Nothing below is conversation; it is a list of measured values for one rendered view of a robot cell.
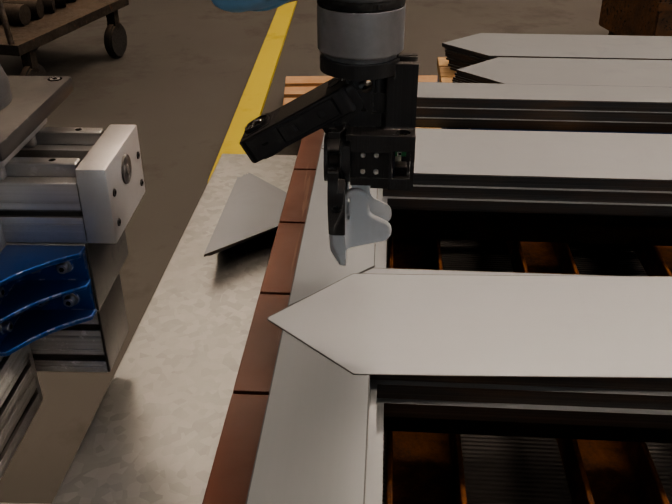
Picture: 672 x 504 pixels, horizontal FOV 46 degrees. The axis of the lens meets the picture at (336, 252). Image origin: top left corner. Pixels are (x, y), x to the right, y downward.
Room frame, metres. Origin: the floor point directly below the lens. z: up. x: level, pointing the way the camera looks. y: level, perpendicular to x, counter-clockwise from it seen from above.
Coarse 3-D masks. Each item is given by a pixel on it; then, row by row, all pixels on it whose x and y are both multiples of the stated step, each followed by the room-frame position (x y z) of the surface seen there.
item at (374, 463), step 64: (512, 128) 1.34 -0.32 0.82; (576, 128) 1.33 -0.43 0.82; (640, 128) 1.33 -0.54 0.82; (384, 192) 1.03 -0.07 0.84; (448, 192) 1.02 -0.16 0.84; (512, 192) 1.02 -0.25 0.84; (576, 192) 1.01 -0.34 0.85; (640, 192) 1.01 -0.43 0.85; (384, 256) 0.86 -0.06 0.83; (384, 384) 0.59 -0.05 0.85; (448, 384) 0.59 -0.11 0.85; (512, 384) 0.58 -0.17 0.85; (576, 384) 0.58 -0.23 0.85; (640, 384) 0.58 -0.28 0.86
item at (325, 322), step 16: (336, 288) 0.73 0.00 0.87; (352, 288) 0.73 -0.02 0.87; (304, 304) 0.69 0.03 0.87; (320, 304) 0.69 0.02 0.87; (336, 304) 0.69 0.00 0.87; (352, 304) 0.69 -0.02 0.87; (304, 320) 0.66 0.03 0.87; (320, 320) 0.66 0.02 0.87; (336, 320) 0.66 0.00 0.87; (352, 320) 0.66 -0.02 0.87; (304, 336) 0.64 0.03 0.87; (320, 336) 0.64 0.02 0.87; (336, 336) 0.64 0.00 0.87; (352, 336) 0.64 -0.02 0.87; (320, 352) 0.61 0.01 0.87; (336, 352) 0.61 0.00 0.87; (352, 352) 0.61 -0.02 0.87; (352, 368) 0.59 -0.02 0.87
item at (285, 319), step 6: (288, 306) 0.69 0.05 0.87; (294, 306) 0.69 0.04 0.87; (282, 312) 0.68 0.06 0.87; (288, 312) 0.68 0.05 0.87; (294, 312) 0.68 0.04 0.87; (270, 318) 0.67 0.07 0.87; (276, 318) 0.67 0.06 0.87; (282, 318) 0.67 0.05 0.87; (288, 318) 0.67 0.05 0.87; (294, 318) 0.67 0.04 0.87; (276, 324) 0.66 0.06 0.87; (282, 324) 0.66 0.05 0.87; (288, 324) 0.66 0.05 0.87; (294, 324) 0.66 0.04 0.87; (288, 330) 0.65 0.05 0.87; (294, 330) 0.65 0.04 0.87; (294, 336) 0.64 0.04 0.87
